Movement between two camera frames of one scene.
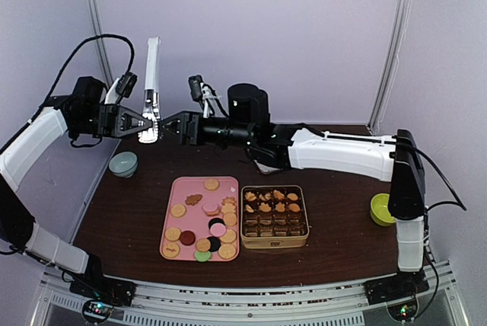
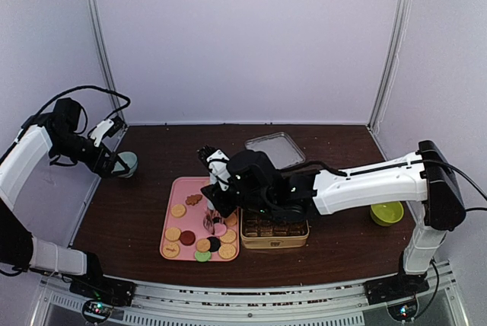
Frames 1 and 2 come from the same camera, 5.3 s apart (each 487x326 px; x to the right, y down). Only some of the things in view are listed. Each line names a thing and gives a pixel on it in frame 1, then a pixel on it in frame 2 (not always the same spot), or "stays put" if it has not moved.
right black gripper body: [196, 116] to [253, 203]
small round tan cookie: [203, 244] stays put
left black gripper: [108, 121] to [104, 170]
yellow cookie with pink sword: [170, 250] stays put
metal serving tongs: [151, 124] to [212, 217]
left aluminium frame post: [93, 5] stays put
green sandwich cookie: [202, 256] stays put
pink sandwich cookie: [218, 229] stays put
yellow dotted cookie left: [173, 234] stays put
